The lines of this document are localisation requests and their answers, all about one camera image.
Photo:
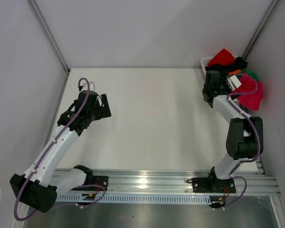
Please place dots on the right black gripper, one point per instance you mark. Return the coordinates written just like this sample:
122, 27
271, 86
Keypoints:
224, 80

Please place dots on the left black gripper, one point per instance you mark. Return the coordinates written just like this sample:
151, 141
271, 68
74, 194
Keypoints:
103, 111

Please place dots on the orange t shirt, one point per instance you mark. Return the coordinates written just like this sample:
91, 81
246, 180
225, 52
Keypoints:
235, 72

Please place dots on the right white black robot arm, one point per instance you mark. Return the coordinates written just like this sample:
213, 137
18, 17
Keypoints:
245, 134

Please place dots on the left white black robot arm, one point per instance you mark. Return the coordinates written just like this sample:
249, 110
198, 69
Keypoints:
35, 187

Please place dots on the white plastic laundry basket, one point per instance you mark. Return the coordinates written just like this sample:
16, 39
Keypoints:
205, 63

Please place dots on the red t shirt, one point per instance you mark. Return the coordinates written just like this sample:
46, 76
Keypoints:
223, 58

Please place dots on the black t shirt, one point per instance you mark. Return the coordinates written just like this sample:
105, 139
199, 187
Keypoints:
239, 64

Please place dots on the green t shirt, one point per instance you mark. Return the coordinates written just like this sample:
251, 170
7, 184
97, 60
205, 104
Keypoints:
250, 73

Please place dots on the magenta t shirt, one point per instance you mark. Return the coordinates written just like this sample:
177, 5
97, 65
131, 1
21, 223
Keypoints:
250, 93

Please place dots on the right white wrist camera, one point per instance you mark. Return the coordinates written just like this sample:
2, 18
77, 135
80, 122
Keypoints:
234, 82

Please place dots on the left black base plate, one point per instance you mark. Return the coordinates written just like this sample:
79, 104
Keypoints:
97, 180

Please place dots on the aluminium mounting rail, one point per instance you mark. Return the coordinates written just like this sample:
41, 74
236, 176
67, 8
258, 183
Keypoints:
174, 182

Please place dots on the slotted grey cable duct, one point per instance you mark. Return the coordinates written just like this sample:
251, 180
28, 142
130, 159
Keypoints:
135, 198

